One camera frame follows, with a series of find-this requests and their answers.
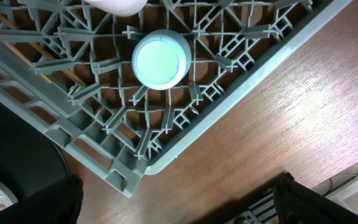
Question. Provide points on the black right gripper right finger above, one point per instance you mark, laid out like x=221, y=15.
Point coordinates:
x=296, y=204

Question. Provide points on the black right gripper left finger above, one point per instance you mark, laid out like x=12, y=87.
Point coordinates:
x=58, y=203

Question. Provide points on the light blue cup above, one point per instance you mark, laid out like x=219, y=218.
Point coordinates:
x=161, y=59

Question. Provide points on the wooden chopstick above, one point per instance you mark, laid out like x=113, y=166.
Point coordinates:
x=41, y=50
x=25, y=59

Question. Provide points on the pink cup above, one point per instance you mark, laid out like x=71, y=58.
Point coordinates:
x=121, y=8

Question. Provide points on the grey dishwasher rack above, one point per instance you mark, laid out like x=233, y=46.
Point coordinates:
x=115, y=126

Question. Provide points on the round black tray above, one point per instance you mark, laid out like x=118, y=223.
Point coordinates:
x=29, y=162

